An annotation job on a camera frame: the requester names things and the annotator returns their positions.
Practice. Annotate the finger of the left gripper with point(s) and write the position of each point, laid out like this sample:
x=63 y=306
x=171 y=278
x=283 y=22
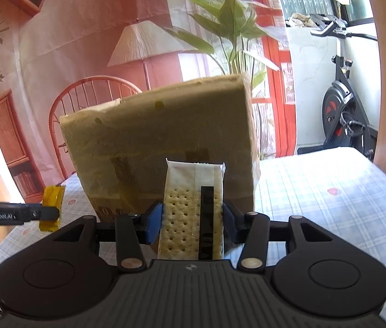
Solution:
x=38 y=212

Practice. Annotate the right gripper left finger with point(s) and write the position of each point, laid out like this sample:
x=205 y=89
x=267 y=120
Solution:
x=133 y=230

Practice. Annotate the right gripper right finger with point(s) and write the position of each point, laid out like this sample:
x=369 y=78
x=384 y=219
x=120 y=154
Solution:
x=250 y=229

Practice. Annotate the yellow snack packet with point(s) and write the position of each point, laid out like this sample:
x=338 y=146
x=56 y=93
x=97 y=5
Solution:
x=52 y=201

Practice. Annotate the white soda cracker pack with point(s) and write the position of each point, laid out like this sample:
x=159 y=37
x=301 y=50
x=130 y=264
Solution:
x=192 y=226

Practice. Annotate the taped cardboard box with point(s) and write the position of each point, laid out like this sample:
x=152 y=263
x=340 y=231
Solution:
x=119 y=149

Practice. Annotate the black exercise bike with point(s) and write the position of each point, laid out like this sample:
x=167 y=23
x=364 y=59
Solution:
x=345 y=122

